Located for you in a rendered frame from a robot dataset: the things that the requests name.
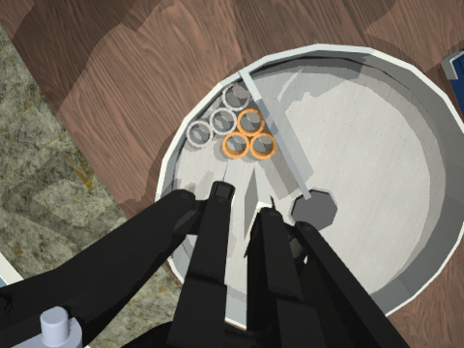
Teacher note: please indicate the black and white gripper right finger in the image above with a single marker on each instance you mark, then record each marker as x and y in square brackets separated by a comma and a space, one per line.
[277, 301]

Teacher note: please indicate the bronze bushing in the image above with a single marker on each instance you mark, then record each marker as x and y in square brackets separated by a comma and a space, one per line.
[250, 132]
[266, 154]
[231, 153]

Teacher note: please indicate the grey metal ring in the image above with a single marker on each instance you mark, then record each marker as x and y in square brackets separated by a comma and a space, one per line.
[197, 142]
[227, 104]
[214, 126]

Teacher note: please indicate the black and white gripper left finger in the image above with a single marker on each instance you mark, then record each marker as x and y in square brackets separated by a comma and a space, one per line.
[70, 306]

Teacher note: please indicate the blue plastic crate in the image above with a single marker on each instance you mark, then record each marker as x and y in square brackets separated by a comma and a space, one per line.
[454, 70]

